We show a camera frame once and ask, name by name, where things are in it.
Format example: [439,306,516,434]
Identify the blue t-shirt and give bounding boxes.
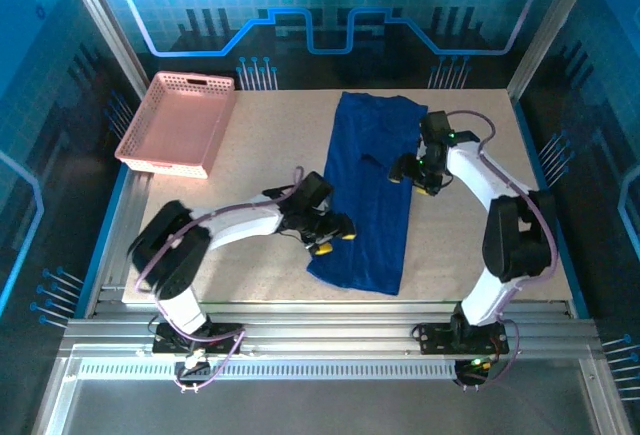
[305,91,430,297]

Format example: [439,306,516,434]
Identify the pink perforated plastic basket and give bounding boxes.
[113,70,238,180]

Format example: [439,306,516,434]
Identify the aluminium extrusion mounting rail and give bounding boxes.
[59,299,601,357]

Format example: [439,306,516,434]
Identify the slotted grey cable duct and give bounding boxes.
[77,360,459,381]

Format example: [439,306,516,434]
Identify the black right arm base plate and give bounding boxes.
[417,322,510,356]

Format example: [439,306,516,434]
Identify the small connector board with wires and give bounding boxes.
[174,349,211,394]
[453,354,497,390]

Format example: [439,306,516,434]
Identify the aluminium frame post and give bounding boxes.
[57,0,151,101]
[507,0,601,102]

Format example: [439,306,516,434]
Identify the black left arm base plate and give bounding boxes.
[151,322,242,356]

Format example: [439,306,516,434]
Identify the aluminium outer table frame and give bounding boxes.
[29,344,634,435]

